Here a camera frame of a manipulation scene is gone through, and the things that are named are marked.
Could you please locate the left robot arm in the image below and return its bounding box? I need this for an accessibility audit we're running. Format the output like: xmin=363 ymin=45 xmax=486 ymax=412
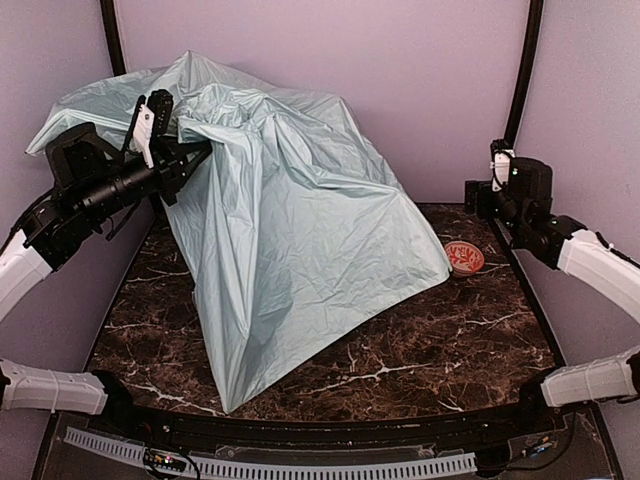
xmin=1 ymin=122 xmax=212 ymax=415

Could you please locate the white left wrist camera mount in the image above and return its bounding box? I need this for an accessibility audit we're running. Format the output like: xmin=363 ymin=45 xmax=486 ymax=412
xmin=123 ymin=95 xmax=155 ymax=169

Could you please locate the left black frame post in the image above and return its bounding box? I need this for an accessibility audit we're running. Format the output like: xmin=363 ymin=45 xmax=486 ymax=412
xmin=99 ymin=0 xmax=126 ymax=76

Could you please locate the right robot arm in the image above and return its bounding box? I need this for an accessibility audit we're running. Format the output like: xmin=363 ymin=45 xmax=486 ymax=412
xmin=465 ymin=149 xmax=639 ymax=408

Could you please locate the black frame post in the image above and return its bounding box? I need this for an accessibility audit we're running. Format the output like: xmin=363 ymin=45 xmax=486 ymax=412
xmin=99 ymin=0 xmax=126 ymax=76
xmin=503 ymin=0 xmax=544 ymax=148

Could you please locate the grey slotted cable duct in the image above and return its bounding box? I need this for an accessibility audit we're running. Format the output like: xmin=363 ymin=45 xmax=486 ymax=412
xmin=64 ymin=427 xmax=477 ymax=479

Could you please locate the right black frame post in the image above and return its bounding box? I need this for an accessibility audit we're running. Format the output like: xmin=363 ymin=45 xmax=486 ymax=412
xmin=503 ymin=0 xmax=544 ymax=148

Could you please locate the mint green folding umbrella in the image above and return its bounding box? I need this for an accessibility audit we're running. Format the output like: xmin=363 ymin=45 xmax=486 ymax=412
xmin=27 ymin=51 xmax=451 ymax=413

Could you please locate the red white patterned bowl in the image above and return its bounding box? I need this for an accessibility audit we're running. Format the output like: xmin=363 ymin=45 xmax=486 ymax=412
xmin=444 ymin=240 xmax=485 ymax=278

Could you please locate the black curved front rail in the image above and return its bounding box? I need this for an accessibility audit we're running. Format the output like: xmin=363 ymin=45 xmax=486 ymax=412
xmin=88 ymin=404 xmax=568 ymax=452

